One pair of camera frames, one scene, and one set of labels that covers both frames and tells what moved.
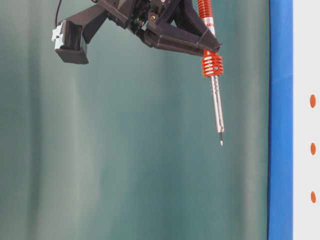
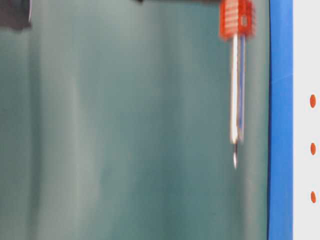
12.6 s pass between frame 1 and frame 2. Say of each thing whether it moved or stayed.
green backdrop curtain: stayed
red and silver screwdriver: moved
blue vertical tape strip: stayed
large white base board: stayed
